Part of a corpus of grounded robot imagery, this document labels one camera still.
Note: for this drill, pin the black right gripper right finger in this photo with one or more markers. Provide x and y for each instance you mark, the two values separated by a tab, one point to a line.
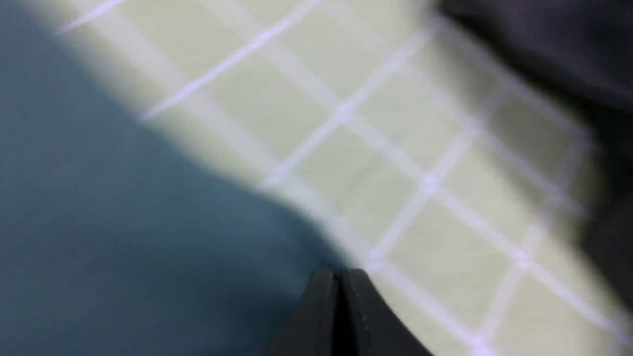
376	329

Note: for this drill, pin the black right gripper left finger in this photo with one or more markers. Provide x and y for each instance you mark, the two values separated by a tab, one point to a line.
310	329

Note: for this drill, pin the green long sleeve shirt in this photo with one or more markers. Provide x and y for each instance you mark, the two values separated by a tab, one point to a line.
113	243

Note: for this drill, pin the green checkered tablecloth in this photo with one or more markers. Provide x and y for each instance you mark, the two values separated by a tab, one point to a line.
458	186

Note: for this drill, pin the dark grey clothes pile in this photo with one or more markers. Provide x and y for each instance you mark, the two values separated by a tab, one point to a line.
582	49

